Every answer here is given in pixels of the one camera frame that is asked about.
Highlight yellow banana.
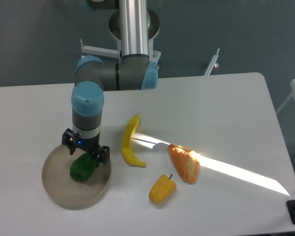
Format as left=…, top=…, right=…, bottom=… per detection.
left=121, top=115, right=147, bottom=168

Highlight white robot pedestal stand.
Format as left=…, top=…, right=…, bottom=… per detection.
left=80, top=8, right=220, bottom=76

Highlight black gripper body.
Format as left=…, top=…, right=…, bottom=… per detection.
left=74, top=133, right=100, bottom=153

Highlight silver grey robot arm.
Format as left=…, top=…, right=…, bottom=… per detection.
left=62, top=0, right=160, bottom=165

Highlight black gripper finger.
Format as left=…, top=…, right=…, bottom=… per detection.
left=89, top=146, right=110, bottom=168
left=62, top=128, right=80, bottom=155

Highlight beige round plate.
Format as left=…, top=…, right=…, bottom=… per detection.
left=41, top=145, right=111, bottom=210

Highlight yellow bell pepper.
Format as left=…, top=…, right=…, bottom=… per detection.
left=149, top=174, right=177, bottom=204

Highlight green bell pepper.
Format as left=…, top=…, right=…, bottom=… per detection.
left=69, top=152, right=98, bottom=182

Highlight orange peeled tangerine piece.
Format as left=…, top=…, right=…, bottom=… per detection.
left=167, top=144, right=200, bottom=184

